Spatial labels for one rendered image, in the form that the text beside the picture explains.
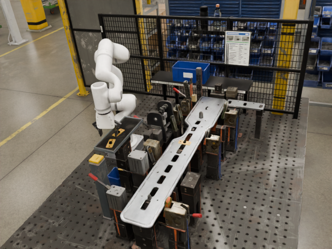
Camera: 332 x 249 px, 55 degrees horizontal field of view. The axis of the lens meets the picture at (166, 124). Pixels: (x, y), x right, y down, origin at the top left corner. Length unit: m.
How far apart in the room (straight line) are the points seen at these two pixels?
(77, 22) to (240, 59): 2.71
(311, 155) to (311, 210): 0.80
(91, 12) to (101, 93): 3.02
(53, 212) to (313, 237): 2.02
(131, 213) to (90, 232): 0.45
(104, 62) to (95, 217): 0.97
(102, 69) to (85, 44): 3.08
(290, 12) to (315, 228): 1.76
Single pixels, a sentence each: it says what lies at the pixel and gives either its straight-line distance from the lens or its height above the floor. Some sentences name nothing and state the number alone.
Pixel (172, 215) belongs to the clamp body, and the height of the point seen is 1.04.
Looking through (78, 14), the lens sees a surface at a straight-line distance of 4.80.
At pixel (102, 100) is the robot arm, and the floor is 1.47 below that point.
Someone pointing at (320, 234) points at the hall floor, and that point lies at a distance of 3.02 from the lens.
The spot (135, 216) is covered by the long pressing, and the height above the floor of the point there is 1.00.
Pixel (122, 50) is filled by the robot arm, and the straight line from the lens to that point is 2.06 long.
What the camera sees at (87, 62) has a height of 0.55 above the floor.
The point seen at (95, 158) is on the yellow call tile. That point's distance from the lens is 1.83.
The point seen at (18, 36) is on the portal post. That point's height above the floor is 0.15.
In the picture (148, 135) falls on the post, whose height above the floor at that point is 1.10.
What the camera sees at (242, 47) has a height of 1.31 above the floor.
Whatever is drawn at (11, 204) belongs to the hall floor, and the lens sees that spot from 3.60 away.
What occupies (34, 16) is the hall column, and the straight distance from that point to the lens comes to 9.60.
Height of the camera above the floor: 2.24
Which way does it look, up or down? 32 degrees down
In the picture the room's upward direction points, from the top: 5 degrees counter-clockwise
